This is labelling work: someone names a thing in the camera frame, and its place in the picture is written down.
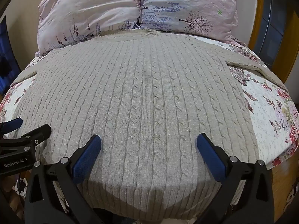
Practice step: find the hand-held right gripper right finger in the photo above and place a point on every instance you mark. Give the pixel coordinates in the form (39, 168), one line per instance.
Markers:
(211, 159)

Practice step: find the white floral bed sheet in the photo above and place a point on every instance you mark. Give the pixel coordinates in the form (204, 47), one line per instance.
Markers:
(268, 112)

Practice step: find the yellow wooden frame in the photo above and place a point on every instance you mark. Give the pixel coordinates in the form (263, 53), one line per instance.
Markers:
(286, 39)

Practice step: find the pink pillow with tree print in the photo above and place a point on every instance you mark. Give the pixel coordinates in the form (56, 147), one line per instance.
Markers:
(186, 7)

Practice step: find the dark window pane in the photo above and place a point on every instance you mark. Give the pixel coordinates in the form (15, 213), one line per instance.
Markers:
(268, 37)

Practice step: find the floral patterned bedding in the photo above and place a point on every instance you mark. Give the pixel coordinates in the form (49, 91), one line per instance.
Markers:
(140, 112)

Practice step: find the pink floral pillow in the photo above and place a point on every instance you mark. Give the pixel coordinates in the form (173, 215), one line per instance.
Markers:
(88, 16)

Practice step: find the woven bamboo mat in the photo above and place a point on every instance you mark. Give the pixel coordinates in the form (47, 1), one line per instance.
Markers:
(283, 182)

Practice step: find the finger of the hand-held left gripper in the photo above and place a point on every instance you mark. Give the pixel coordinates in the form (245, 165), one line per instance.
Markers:
(38, 134)
(13, 122)

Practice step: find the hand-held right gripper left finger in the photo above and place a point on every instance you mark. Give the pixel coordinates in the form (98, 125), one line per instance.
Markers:
(86, 160)

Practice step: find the blue cloth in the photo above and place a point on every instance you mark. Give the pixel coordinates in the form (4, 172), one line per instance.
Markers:
(5, 58)

